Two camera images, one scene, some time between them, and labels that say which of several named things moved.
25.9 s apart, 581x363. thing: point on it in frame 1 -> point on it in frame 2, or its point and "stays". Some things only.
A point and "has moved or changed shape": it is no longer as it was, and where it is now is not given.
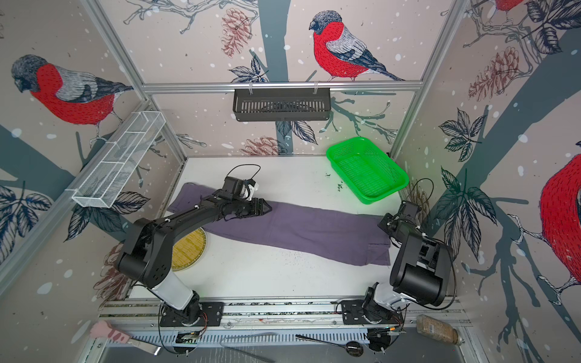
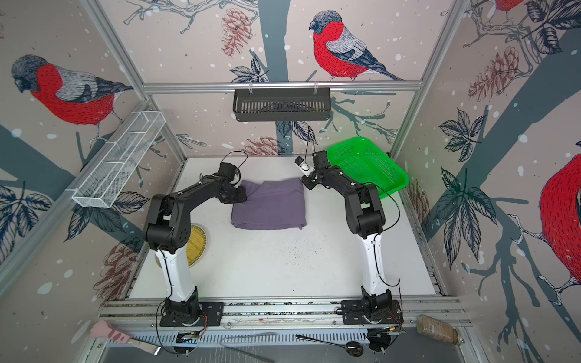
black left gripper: [260, 211] -> [242, 197]
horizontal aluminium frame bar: [335, 87] stays
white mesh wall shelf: [107, 175] stays
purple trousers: [356, 237] has moved or changed shape
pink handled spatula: [104, 329] stays
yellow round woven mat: [187, 249] stays
